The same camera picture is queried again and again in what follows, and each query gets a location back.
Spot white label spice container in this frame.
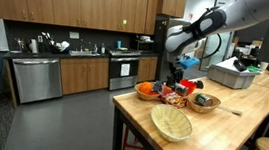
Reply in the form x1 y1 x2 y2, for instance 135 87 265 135
173 82 191 97

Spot wooden upper cabinets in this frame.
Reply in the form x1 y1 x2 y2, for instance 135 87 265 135
0 0 158 36

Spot cream wicker basket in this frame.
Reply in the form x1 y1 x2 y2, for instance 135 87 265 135
147 102 196 145

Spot stainless steel oven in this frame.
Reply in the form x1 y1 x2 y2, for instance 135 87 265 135
106 48 141 93

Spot orange fruit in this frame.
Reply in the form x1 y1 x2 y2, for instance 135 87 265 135
163 84 173 93

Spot stainless steel dishwasher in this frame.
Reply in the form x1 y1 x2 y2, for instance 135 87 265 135
7 53 67 108

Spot glass door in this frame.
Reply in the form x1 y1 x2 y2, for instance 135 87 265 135
199 0 238 65

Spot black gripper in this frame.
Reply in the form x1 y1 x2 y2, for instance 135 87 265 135
165 62 186 90

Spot white wall outlet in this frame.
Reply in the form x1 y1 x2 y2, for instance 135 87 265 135
68 31 81 40

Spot white cup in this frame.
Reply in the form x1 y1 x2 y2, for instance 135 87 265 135
259 61 269 72

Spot white paper on oven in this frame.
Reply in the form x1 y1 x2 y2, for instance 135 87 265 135
119 62 131 77

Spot black microwave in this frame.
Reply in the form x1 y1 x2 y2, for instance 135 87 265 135
133 38 155 54

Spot pink plastic plate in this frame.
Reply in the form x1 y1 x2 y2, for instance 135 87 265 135
161 85 174 97

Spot brown wicker basket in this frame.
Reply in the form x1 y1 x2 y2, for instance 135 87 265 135
133 80 165 103
185 91 223 116

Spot red plastic bowl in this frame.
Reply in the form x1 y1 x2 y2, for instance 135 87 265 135
178 78 198 97

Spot stainless steel fridge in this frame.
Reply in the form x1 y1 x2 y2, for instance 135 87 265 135
149 16 193 84

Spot blue grey toy block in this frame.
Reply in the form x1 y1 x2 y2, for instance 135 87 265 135
151 80 164 95

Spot black dish rack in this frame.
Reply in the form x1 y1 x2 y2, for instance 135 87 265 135
39 31 72 55

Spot silver kettle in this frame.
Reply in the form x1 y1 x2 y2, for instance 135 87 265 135
25 38 41 55

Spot soap bottle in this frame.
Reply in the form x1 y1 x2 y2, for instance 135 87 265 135
100 41 107 55

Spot orange noodle packet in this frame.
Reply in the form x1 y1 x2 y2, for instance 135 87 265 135
158 90 189 110

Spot black tape dispenser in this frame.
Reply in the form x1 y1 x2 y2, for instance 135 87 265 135
191 79 205 90

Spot steel kitchen sink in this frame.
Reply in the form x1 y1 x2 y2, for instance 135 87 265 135
68 48 101 59

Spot green lid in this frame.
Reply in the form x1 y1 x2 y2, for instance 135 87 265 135
246 65 260 73

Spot grey plastic bin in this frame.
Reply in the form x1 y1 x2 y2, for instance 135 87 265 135
206 54 263 92

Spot red metal stool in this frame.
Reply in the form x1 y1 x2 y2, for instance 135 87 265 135
121 127 150 150

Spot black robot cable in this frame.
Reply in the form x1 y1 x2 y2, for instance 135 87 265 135
199 31 223 62

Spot orange toy basketball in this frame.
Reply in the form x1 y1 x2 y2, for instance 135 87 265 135
138 81 155 96

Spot small wooden upper cabinet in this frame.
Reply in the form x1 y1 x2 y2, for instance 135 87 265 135
156 0 187 19

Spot black handheld device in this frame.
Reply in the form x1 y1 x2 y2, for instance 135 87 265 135
232 58 249 73

